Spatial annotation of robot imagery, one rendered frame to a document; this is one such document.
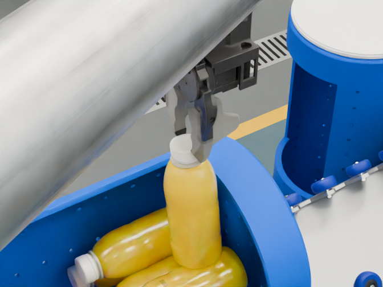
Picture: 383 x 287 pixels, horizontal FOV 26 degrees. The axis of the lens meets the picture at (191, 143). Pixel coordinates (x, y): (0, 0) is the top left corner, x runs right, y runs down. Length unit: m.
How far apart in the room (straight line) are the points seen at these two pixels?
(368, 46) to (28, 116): 1.29
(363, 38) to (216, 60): 0.78
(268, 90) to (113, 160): 0.66
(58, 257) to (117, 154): 1.66
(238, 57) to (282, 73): 2.29
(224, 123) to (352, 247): 0.50
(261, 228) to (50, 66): 0.68
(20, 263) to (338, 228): 0.54
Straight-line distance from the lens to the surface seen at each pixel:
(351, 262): 1.37
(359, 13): 1.70
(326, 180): 1.41
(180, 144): 0.98
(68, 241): 1.21
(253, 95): 3.08
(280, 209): 1.04
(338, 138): 1.72
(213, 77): 0.90
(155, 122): 2.97
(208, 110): 0.90
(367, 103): 1.66
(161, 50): 0.44
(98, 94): 0.40
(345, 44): 1.61
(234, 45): 0.91
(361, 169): 1.45
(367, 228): 1.42
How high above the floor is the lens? 1.98
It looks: 44 degrees down
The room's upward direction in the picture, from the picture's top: straight up
